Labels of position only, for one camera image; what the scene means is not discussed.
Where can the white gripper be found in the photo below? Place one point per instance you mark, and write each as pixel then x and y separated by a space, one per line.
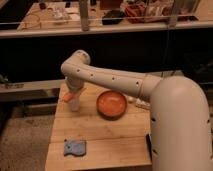
pixel 75 85

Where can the white object behind arm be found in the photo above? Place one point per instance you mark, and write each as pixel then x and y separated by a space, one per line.
pixel 138 103

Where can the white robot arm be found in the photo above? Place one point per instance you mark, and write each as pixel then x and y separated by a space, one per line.
pixel 179 112

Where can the orange bowl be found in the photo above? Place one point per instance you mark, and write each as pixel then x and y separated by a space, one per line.
pixel 111 105

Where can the blue sponge cloth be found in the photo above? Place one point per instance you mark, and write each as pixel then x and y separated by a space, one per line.
pixel 75 148

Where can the black bag on bench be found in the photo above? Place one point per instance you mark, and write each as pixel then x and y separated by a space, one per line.
pixel 113 17

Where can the red cloth on bench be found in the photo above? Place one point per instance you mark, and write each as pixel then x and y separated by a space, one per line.
pixel 135 13

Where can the metal post left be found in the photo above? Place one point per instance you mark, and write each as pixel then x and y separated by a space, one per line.
pixel 83 9

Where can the metal post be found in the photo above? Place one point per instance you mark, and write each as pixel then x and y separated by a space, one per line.
pixel 83 9
pixel 173 18

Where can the metal post right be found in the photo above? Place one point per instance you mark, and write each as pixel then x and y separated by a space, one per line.
pixel 173 18

